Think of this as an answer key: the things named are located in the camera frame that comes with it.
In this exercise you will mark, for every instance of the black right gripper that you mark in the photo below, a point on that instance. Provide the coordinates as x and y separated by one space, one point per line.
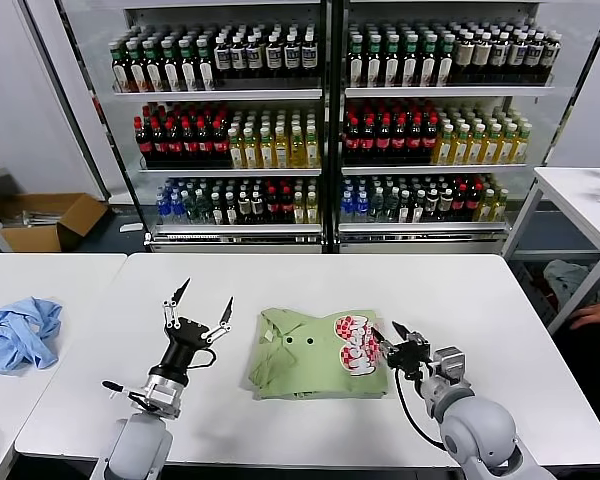
411 361

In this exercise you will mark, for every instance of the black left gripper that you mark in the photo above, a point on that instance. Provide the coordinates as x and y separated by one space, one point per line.
185 345

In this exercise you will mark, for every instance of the light green t-shirt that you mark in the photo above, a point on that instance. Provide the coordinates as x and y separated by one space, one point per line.
305 370

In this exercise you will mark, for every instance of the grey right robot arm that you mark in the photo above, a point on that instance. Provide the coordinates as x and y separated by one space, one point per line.
475 430

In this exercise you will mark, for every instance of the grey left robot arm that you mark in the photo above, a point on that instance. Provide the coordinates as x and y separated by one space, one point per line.
140 445

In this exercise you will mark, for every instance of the green-tint clear water bottle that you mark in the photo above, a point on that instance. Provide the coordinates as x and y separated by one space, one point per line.
390 207
376 207
190 210
203 210

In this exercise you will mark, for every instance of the blue label water bottle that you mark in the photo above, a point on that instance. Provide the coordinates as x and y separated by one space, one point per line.
362 207
177 210
162 210
347 207

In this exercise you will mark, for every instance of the small dark drink bottle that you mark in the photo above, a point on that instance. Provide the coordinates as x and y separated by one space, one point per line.
445 205
404 210
230 210
216 210
258 207
244 207
431 205
417 210

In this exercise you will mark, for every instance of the small white paper scrap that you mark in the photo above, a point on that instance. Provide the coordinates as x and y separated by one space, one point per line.
130 228

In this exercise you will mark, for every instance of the small red-cap cola bottle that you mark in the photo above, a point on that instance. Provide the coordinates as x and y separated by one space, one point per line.
272 207
286 207
472 205
458 205

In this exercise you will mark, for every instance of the small yellow juice bottle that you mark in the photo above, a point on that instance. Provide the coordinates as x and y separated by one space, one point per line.
299 210
311 210
499 207
485 207

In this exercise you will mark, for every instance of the open brown cardboard box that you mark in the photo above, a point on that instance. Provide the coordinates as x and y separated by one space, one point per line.
80 215

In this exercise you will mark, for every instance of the crumpled light blue shirt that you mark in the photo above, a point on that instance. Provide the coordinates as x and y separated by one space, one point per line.
25 335

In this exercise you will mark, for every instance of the crumpled pale cloth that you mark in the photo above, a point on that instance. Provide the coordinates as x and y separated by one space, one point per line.
565 280

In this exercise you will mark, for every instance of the large black rounded object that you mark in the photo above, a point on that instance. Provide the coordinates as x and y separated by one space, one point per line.
585 355

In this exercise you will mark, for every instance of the grey metal rods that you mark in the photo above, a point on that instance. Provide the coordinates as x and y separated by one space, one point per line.
40 218

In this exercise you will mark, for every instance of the white table with metal legs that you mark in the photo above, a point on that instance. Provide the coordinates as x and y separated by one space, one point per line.
570 190

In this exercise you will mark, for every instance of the green-cap dark tea bottle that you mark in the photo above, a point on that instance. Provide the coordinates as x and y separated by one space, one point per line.
170 75
120 75
205 75
153 75
136 75
355 67
391 67
409 67
188 75
445 67
373 67
428 67

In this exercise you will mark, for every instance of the white-cap dark-label drink bottle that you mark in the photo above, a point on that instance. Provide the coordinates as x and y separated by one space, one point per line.
222 60
253 59
291 59
274 59
308 58
238 60

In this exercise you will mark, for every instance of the white-cap pale-label tea bottle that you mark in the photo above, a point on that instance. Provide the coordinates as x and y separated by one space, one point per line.
463 57
481 57
516 57
499 57
533 57
550 57

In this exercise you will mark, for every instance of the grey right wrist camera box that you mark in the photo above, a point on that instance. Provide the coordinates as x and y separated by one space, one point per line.
450 365

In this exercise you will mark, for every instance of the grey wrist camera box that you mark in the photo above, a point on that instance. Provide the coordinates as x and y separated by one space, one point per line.
155 406
450 365

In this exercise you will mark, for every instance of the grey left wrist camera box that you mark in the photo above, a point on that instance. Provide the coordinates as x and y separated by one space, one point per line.
155 406

